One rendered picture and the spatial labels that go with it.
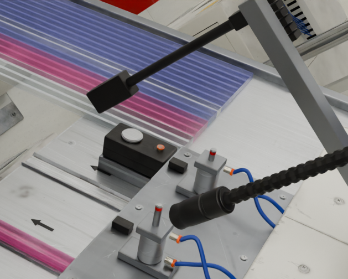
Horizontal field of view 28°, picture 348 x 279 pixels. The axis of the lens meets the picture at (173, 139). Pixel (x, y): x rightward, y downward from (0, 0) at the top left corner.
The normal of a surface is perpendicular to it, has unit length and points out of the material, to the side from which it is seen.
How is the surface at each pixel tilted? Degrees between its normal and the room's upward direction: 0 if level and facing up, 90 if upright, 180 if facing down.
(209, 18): 90
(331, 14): 0
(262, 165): 43
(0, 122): 0
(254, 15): 90
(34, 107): 0
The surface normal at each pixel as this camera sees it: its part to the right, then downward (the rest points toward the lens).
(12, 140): 0.70, -0.33
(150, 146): 0.15, -0.80
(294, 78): -0.46, 0.47
